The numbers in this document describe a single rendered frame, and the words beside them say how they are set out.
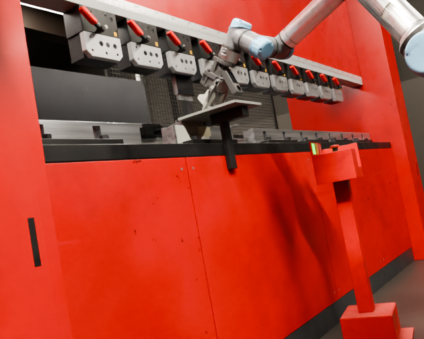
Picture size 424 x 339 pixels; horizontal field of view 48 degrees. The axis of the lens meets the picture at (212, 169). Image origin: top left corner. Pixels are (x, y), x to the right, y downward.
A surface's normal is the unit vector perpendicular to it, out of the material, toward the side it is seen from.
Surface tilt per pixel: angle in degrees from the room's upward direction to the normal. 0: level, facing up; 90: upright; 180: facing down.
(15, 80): 90
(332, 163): 90
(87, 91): 90
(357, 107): 90
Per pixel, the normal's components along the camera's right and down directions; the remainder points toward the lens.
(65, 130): 0.79, -0.18
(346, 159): -0.42, 0.01
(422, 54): -0.65, 0.18
